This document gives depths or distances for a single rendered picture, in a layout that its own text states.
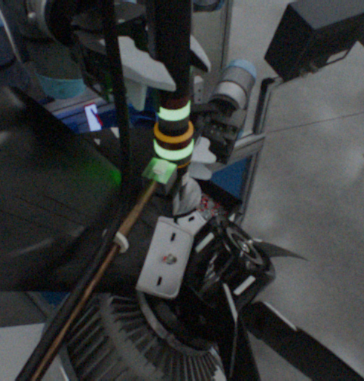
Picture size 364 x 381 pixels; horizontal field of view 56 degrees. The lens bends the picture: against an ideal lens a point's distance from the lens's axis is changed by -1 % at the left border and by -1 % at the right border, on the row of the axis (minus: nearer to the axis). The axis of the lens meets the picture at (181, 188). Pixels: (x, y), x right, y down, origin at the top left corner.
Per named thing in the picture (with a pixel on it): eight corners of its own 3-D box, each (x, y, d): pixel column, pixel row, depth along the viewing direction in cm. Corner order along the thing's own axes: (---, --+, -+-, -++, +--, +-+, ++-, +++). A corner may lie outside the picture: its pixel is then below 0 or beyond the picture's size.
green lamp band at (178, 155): (184, 164, 38) (184, 155, 37) (148, 152, 39) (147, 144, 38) (198, 138, 41) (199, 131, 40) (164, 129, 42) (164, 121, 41)
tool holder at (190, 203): (183, 238, 44) (183, 190, 36) (133, 220, 45) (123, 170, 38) (208, 187, 49) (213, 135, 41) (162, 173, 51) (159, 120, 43)
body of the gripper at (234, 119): (233, 141, 62) (250, 103, 69) (188, 126, 63) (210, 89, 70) (225, 169, 68) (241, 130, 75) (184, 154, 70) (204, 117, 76)
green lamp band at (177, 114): (182, 123, 35) (182, 114, 34) (151, 115, 36) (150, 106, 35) (193, 104, 37) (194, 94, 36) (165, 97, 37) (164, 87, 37)
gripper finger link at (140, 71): (178, 128, 33) (132, 82, 38) (176, 74, 29) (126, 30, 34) (149, 141, 32) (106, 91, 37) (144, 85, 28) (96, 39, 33)
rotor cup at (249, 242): (234, 341, 52) (298, 286, 49) (182, 359, 40) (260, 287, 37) (183, 267, 60) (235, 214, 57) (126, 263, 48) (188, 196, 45)
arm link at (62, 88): (112, 76, 61) (100, 13, 52) (65, 109, 55) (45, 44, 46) (80, 63, 64) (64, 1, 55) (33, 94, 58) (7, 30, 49)
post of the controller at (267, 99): (257, 135, 114) (268, 84, 99) (251, 130, 116) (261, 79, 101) (263, 132, 115) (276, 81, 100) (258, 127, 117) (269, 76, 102)
